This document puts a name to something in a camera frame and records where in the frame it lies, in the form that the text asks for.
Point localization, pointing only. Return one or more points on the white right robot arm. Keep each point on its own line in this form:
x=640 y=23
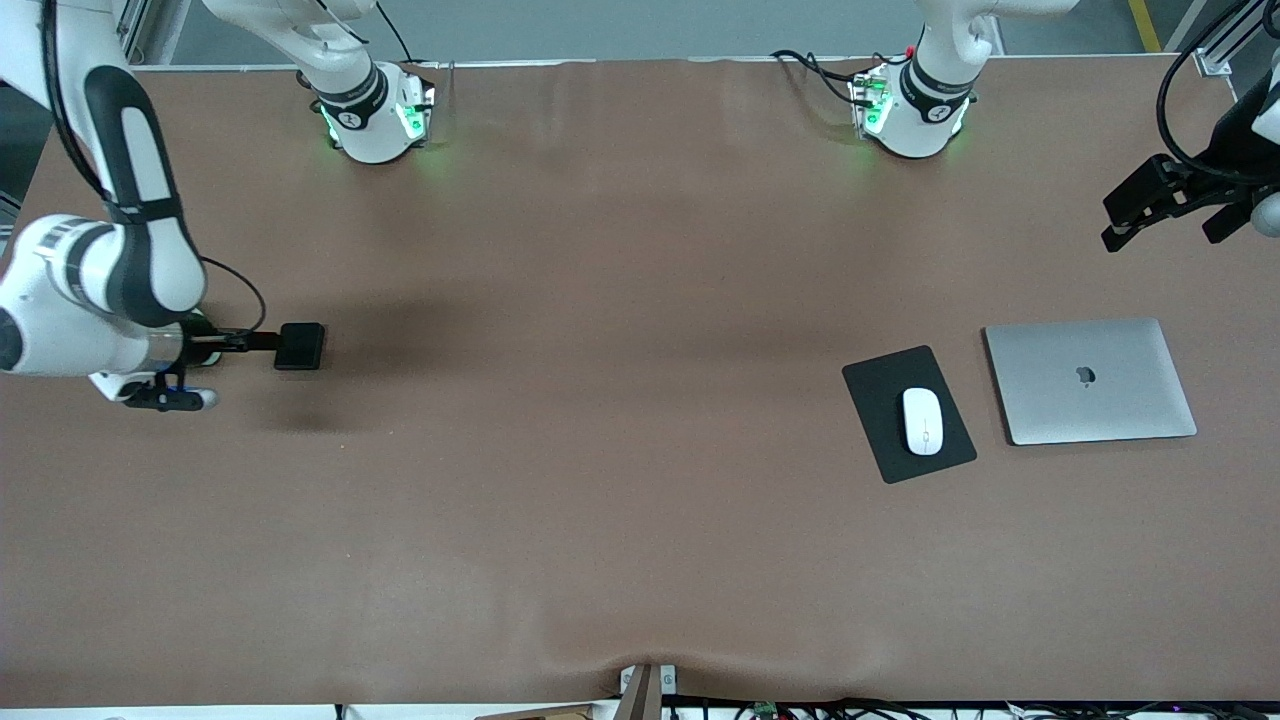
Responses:
x=80 y=320

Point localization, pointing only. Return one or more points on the black mouse pad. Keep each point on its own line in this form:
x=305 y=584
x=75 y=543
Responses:
x=872 y=400

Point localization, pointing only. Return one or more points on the white computer mouse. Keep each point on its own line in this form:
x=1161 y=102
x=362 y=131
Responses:
x=923 y=422

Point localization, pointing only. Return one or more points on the silver closed laptop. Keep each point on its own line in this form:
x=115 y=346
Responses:
x=1090 y=385

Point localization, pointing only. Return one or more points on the black smartphone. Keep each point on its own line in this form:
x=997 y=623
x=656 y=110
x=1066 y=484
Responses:
x=300 y=346

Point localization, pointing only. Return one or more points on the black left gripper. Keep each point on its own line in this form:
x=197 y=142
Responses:
x=1236 y=150

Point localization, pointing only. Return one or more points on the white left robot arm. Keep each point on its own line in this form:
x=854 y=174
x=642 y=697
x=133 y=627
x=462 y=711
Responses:
x=925 y=115

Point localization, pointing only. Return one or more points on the aluminium frame profile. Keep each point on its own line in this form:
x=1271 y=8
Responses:
x=150 y=30
x=1225 y=55

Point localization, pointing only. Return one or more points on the brown table cover mat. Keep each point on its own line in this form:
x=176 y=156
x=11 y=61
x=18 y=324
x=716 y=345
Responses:
x=640 y=540

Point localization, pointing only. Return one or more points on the brown post with white bracket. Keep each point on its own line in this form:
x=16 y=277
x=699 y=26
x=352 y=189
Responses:
x=645 y=690

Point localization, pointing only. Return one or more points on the connector box of right arm base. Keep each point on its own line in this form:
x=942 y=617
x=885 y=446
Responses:
x=415 y=110

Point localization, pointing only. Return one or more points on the connector box of left arm base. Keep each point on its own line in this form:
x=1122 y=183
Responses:
x=870 y=100

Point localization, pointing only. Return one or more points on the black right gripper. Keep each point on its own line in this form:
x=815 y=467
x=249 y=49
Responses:
x=208 y=343

